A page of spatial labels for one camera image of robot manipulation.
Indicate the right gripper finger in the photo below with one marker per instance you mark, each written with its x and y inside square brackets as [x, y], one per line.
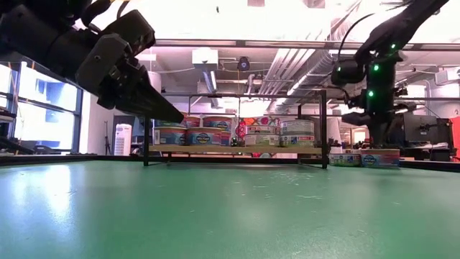
[355, 119]
[380, 135]

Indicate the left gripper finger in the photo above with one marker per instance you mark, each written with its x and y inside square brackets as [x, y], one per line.
[133, 30]
[122, 86]

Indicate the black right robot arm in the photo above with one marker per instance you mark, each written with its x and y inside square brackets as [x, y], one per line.
[402, 25]

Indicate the background black robot arm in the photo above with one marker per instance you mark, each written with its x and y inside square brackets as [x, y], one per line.
[235, 142]

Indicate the black ceiling-hung device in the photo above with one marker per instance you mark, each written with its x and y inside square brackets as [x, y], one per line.
[401, 92]

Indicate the cluttered background workbench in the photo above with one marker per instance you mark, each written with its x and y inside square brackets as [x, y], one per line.
[355, 144]

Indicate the black background monitor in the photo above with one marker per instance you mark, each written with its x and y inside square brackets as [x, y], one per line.
[424, 126]

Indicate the white plastic jug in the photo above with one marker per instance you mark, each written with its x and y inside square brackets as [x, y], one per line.
[123, 138]

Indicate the large window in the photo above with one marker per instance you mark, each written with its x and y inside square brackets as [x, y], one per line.
[46, 108]

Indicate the orange red fabric panel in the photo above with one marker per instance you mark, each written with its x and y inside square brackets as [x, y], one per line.
[455, 131]

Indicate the white ceiling unit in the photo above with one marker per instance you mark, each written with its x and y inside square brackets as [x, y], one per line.
[205, 57]

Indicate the black ceiling spotlight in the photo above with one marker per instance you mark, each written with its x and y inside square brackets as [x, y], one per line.
[243, 63]

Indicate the long grey ceiling beam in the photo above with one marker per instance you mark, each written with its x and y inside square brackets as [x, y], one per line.
[251, 44]

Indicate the green table mat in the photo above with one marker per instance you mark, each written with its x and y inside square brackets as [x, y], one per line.
[230, 216]

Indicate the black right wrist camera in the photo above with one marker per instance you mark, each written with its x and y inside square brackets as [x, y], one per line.
[346, 72]

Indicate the black background rig frame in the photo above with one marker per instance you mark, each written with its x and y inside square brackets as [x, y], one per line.
[424, 99]

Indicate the silver ceiling duct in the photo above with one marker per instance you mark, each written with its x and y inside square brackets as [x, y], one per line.
[316, 66]

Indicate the white wall unit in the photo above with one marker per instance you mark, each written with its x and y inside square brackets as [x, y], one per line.
[447, 76]

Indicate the black metal rig frame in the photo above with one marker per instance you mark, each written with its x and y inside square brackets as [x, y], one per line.
[54, 158]

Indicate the wooden shelf black metal frame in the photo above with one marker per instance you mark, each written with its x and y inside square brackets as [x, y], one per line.
[233, 150]

